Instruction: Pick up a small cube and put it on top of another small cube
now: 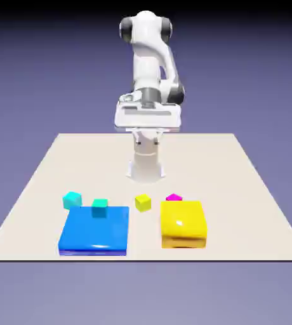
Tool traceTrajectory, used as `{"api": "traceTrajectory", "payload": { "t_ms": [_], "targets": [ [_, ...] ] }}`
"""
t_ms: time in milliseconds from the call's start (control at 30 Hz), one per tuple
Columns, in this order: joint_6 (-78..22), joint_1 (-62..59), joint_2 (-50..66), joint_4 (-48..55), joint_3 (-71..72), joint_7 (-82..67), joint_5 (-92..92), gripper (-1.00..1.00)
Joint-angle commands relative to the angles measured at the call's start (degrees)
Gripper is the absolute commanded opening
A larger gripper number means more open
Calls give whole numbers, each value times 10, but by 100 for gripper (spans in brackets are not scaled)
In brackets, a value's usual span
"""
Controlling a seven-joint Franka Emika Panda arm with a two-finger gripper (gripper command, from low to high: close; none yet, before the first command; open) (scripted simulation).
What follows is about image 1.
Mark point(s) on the large yellow box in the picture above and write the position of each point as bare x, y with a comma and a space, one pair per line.
182, 223

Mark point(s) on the small teal cube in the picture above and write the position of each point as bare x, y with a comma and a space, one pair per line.
99, 208

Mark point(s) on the small cyan cube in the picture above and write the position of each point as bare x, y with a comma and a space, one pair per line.
72, 200

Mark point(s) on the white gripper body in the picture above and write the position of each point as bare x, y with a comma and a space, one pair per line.
147, 118

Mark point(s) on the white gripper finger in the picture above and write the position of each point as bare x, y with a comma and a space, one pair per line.
157, 138
137, 138

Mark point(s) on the small yellow cube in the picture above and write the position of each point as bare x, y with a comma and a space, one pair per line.
142, 202

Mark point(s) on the large blue box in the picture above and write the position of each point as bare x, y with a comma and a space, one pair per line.
95, 231

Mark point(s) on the small magenta cube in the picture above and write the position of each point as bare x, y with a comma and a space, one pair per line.
174, 197

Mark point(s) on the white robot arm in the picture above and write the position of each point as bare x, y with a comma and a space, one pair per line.
146, 43

